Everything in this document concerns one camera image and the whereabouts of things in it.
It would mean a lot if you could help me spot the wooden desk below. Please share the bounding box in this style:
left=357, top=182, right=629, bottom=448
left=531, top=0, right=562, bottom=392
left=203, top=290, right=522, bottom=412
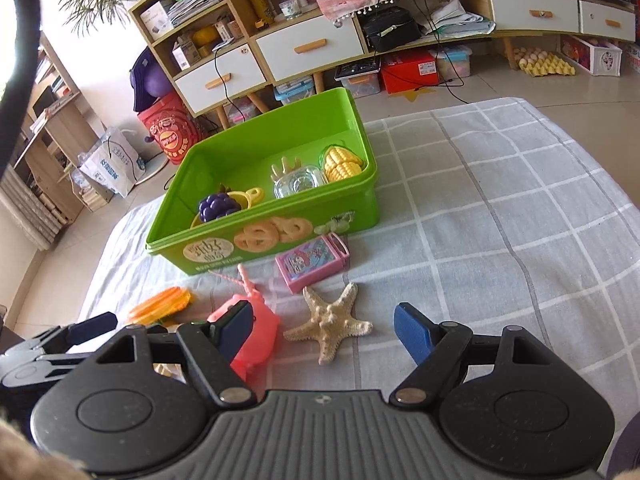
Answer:
left=0, top=35, right=108, bottom=251

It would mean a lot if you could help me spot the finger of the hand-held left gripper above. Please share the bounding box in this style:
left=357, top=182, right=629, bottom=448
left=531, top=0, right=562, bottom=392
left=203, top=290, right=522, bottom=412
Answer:
left=0, top=351, right=99, bottom=391
left=20, top=311, right=119, bottom=361

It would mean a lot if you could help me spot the black bag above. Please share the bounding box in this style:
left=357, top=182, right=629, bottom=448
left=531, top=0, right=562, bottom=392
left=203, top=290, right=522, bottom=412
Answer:
left=361, top=6, right=422, bottom=53

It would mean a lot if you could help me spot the purple grapes toy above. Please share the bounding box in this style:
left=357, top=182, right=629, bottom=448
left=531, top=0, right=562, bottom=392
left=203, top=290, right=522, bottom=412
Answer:
left=198, top=192, right=238, bottom=222

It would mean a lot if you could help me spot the folded light blue cloth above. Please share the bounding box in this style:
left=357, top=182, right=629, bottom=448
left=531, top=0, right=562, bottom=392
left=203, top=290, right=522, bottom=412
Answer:
left=417, top=0, right=497, bottom=37

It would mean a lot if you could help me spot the orange pineapple slice toy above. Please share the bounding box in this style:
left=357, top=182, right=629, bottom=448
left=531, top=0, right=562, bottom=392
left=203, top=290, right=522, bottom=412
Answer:
left=125, top=286, right=194, bottom=327

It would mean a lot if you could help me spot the yellow corn toy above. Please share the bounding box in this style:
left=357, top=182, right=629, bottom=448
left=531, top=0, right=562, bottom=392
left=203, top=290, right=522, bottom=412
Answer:
left=322, top=145, right=363, bottom=183

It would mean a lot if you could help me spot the clear plastic case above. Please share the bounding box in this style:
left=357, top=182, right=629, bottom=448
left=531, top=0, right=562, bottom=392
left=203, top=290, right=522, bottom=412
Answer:
left=272, top=166, right=326, bottom=200

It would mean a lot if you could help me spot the white carton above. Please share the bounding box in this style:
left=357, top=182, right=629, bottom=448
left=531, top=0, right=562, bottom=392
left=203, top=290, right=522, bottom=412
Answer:
left=172, top=35, right=201, bottom=70

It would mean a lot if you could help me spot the yellow egg tray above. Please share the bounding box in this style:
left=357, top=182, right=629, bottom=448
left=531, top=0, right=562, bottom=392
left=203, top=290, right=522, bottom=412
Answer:
left=512, top=46, right=578, bottom=78

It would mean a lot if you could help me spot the grey checked tablecloth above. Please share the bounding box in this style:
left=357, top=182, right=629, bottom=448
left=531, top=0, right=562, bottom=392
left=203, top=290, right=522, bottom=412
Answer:
left=77, top=96, right=640, bottom=461

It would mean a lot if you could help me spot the pink pig toy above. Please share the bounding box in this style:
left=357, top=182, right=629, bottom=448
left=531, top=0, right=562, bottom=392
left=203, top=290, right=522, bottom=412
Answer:
left=207, top=263, right=279, bottom=383

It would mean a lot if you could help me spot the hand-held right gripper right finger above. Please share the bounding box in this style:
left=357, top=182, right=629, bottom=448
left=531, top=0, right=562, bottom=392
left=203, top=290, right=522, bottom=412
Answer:
left=389, top=302, right=546, bottom=408

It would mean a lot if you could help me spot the dark purple bag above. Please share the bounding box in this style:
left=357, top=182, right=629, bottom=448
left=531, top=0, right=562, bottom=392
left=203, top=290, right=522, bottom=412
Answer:
left=129, top=46, right=161, bottom=113

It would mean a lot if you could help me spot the green plastic box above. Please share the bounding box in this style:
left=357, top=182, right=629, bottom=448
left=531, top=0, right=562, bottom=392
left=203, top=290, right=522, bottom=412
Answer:
left=145, top=87, right=378, bottom=278

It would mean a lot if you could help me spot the tall wooden shelf cabinet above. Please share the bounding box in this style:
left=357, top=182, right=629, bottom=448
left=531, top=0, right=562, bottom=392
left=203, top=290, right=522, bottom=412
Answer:
left=127, top=0, right=271, bottom=131

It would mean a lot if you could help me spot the black hanging cable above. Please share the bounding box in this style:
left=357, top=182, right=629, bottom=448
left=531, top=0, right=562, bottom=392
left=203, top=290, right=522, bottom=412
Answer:
left=212, top=42, right=236, bottom=131

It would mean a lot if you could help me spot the stack of books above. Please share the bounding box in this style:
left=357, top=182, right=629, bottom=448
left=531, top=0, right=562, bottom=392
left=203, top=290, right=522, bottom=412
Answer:
left=70, top=165, right=113, bottom=213

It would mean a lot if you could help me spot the small carton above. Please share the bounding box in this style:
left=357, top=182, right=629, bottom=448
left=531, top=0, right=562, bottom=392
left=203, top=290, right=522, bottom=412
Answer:
left=215, top=17, right=243, bottom=43

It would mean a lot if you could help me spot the low wooden cabinet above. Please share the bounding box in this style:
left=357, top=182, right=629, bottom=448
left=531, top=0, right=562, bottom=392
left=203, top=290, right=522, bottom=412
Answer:
left=247, top=0, right=371, bottom=96

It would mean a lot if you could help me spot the white drawer orange handle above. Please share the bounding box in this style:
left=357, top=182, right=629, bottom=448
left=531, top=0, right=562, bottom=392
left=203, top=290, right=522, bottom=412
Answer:
left=489, top=0, right=581, bottom=32
left=174, top=44, right=268, bottom=116
left=577, top=0, right=637, bottom=43
left=255, top=14, right=366, bottom=83

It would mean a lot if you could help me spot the black monitor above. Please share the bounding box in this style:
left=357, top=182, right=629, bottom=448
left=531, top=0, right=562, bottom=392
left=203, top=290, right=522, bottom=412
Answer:
left=30, top=85, right=57, bottom=117

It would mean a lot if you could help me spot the red printed bucket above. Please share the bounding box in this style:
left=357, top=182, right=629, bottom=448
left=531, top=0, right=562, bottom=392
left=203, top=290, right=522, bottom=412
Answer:
left=137, top=91, right=203, bottom=166

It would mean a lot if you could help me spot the yellow can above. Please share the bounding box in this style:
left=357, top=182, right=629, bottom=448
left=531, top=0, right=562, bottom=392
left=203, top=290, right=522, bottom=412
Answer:
left=248, top=0, right=277, bottom=27

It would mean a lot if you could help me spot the yellow round tin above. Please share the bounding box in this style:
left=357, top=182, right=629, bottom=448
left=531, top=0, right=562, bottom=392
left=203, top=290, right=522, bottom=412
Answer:
left=192, top=26, right=221, bottom=55

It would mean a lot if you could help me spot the black strap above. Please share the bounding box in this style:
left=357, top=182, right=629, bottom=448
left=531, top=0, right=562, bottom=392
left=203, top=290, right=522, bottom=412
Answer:
left=0, top=0, right=43, bottom=173

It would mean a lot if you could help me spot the white printed storage box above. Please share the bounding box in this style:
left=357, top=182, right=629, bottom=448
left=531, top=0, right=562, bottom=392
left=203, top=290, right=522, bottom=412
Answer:
left=560, top=35, right=623, bottom=77

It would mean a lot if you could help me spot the purple ball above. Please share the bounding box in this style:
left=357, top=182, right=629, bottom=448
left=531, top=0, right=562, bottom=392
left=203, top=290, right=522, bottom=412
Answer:
left=145, top=62, right=173, bottom=98

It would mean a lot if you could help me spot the stack of papers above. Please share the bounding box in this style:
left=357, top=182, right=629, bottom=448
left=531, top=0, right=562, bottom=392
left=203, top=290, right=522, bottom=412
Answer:
left=167, top=0, right=223, bottom=28

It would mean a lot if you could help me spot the small pink printed box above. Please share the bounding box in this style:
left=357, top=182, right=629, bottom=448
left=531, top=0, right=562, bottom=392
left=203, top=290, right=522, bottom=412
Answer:
left=275, top=233, right=349, bottom=294

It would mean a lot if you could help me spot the beige pleated curtain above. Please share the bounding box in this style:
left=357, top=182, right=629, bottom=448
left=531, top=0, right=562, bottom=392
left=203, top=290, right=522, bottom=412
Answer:
left=0, top=165, right=66, bottom=251

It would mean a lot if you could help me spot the red shoebox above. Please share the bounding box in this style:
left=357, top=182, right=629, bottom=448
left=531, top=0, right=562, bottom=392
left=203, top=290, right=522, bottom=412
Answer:
left=380, top=50, right=441, bottom=95

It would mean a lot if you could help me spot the clear storage box blue lid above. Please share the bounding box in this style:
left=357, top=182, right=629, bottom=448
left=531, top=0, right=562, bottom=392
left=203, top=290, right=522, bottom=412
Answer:
left=274, top=79, right=317, bottom=109

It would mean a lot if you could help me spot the white paper bag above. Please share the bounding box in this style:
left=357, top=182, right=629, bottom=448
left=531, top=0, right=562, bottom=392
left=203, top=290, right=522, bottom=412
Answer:
left=79, top=127, right=147, bottom=198

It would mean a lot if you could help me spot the curved wooden stand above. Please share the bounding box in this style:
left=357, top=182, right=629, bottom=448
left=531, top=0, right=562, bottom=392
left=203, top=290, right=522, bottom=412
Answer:
left=357, top=0, right=640, bottom=68

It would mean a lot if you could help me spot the yellow plastic cup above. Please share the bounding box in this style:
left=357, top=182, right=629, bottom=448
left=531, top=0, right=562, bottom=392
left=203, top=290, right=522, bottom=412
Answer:
left=190, top=187, right=264, bottom=228

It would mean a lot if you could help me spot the beige fuzzy cloth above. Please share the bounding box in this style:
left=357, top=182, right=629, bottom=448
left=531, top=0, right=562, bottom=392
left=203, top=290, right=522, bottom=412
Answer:
left=0, top=417, right=86, bottom=480

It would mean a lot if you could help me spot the clear storage box black lid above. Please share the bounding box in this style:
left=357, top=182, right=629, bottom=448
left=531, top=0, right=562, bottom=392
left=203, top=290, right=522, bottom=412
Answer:
left=334, top=57, right=383, bottom=98

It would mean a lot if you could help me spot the beige starfish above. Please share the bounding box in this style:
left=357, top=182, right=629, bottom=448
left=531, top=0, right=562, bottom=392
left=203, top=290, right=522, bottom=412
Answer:
left=283, top=282, right=373, bottom=365

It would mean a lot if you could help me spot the yellow star floor sticker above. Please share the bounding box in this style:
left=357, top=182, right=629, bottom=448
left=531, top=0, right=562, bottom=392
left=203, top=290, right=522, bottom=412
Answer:
left=397, top=86, right=437, bottom=105

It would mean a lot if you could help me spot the white round base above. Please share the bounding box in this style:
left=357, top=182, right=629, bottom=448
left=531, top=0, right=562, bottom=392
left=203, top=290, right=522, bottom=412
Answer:
left=139, top=152, right=173, bottom=186

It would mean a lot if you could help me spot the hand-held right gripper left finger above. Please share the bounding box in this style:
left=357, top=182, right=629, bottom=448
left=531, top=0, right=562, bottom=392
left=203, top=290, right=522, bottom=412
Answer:
left=95, top=300, right=256, bottom=408

